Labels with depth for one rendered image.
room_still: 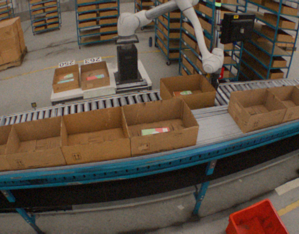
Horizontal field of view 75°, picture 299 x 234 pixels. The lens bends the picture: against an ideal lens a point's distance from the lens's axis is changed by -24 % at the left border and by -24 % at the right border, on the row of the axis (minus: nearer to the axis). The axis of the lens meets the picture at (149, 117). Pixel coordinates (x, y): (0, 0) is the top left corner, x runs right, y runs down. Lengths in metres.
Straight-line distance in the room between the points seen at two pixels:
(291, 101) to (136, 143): 1.55
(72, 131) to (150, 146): 0.54
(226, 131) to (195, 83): 0.72
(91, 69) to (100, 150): 1.45
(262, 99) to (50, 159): 1.65
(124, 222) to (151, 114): 1.03
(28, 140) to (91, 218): 0.95
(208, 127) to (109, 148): 0.69
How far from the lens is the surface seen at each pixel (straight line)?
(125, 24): 2.17
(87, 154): 1.36
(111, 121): 1.59
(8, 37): 5.56
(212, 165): 1.64
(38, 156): 1.40
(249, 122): 1.63
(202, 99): 1.97
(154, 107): 1.59
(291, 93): 2.30
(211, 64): 1.73
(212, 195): 2.38
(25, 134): 1.69
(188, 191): 2.03
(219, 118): 1.77
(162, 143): 1.39
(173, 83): 2.15
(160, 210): 2.23
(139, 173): 1.43
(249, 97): 1.92
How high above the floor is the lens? 1.94
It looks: 38 degrees down
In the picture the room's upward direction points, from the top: straight up
